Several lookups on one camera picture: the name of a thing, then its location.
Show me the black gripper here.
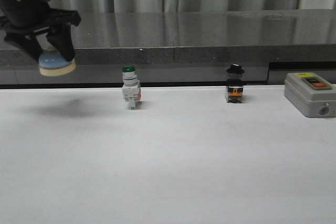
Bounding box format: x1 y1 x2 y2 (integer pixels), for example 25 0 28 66
1 0 81 61

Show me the blue and cream service bell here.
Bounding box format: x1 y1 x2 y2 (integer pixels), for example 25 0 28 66
38 46 77 77

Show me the grey stone counter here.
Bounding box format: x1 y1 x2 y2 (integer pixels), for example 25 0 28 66
1 9 335 86

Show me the grey push button control box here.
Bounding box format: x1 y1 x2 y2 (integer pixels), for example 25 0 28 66
284 72 335 118

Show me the green push button switch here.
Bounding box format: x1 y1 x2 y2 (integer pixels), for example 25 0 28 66
122 66 141 110

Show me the black rotary selector switch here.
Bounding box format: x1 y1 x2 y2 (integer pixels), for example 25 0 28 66
225 63 245 103

